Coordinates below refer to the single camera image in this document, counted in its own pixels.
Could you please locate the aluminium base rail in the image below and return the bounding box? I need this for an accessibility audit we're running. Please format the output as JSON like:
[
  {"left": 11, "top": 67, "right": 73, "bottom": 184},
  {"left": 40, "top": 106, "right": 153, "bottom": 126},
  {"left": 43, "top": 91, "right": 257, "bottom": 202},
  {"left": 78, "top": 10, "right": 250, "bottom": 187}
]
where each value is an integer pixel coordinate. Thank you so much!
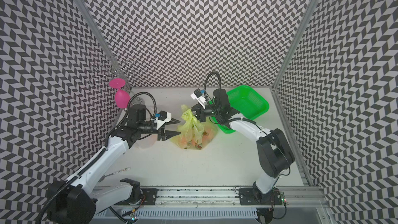
[{"left": 93, "top": 186, "right": 335, "bottom": 224}]

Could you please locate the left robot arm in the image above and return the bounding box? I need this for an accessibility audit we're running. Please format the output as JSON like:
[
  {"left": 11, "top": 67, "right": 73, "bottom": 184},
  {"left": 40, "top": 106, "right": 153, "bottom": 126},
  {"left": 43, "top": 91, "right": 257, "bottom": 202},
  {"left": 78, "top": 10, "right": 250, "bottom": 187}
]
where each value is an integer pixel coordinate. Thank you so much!
[{"left": 36, "top": 104, "right": 180, "bottom": 224}]

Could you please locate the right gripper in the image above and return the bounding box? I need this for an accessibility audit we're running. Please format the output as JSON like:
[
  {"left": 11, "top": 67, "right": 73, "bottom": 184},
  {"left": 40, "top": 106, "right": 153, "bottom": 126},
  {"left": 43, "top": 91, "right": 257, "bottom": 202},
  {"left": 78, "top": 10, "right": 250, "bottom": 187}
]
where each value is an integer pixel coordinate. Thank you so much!
[{"left": 184, "top": 102, "right": 221, "bottom": 123}]

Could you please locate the aluminium corner post left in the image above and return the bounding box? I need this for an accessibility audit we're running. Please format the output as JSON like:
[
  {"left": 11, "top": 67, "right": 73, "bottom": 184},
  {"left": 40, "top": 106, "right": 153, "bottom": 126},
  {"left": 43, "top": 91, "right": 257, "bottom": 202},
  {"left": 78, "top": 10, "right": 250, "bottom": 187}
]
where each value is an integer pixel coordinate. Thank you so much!
[{"left": 57, "top": 0, "right": 131, "bottom": 88}]

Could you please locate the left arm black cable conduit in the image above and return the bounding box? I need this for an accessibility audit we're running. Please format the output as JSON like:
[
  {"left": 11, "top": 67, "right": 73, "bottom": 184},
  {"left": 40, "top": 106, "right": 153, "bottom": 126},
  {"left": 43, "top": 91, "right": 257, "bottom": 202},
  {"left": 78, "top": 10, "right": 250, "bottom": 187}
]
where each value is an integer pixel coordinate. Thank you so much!
[{"left": 35, "top": 92, "right": 157, "bottom": 224}]

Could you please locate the green plastic basket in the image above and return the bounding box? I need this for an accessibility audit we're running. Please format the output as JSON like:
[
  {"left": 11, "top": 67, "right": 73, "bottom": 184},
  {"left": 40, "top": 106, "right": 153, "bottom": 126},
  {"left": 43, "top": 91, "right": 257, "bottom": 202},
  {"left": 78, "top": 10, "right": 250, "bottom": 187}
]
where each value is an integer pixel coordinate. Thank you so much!
[{"left": 226, "top": 86, "right": 269, "bottom": 120}]

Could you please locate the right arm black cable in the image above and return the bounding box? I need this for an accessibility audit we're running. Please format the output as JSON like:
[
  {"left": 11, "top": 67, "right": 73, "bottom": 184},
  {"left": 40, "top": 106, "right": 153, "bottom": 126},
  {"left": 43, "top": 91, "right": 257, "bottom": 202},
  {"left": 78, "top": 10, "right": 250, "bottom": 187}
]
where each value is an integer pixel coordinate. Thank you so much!
[{"left": 203, "top": 71, "right": 291, "bottom": 178}]

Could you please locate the aluminium corner post right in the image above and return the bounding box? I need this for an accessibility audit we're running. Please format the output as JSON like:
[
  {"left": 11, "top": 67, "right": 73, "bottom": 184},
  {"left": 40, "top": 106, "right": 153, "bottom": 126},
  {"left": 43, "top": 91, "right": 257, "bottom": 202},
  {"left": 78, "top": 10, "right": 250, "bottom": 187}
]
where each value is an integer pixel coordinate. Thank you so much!
[{"left": 272, "top": 0, "right": 320, "bottom": 90}]

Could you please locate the aluminium corner post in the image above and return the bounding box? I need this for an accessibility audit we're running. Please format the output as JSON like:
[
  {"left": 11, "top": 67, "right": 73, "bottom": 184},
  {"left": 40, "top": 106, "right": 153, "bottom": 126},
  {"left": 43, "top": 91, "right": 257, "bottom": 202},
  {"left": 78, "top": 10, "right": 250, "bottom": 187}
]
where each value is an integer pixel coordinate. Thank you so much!
[
  {"left": 57, "top": 0, "right": 131, "bottom": 88},
  {"left": 272, "top": 0, "right": 320, "bottom": 90}
]

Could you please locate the yellow green plastic bag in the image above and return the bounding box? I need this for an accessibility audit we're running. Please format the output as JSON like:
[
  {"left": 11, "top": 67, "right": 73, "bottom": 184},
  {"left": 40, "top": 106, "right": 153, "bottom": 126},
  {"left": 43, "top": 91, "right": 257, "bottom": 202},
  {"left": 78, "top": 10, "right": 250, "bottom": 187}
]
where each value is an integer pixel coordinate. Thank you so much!
[{"left": 171, "top": 105, "right": 218, "bottom": 150}]

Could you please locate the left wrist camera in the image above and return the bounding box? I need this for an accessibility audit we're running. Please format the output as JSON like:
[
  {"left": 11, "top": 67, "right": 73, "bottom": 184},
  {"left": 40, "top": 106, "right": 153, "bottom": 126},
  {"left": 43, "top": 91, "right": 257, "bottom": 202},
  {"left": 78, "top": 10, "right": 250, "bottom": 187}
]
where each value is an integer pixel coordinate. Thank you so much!
[{"left": 154, "top": 111, "right": 172, "bottom": 130}]

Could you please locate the white plastic bag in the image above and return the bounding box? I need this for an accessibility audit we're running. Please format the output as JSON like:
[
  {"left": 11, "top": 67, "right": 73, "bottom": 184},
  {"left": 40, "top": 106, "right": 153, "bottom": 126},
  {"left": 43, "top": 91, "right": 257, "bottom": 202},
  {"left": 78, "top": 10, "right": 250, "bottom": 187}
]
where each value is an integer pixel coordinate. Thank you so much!
[{"left": 135, "top": 134, "right": 158, "bottom": 149}]

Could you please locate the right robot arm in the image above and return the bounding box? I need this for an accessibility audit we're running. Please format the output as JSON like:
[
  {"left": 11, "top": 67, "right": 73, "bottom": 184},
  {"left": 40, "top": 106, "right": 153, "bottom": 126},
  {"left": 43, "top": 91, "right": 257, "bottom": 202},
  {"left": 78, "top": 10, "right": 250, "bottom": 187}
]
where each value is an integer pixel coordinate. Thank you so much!
[{"left": 191, "top": 88, "right": 295, "bottom": 204}]

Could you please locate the wire rack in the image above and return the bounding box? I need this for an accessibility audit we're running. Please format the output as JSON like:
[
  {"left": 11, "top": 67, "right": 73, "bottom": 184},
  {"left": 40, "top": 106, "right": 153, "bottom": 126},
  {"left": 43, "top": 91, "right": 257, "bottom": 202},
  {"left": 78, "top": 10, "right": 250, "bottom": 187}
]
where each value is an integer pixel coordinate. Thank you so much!
[{"left": 89, "top": 62, "right": 133, "bottom": 102}]

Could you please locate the pink plastic cup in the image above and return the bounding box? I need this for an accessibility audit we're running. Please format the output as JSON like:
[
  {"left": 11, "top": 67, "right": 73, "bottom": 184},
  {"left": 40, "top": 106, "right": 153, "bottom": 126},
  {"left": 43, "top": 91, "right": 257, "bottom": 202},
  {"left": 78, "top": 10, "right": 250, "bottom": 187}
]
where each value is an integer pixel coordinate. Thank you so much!
[{"left": 115, "top": 89, "right": 130, "bottom": 108}]

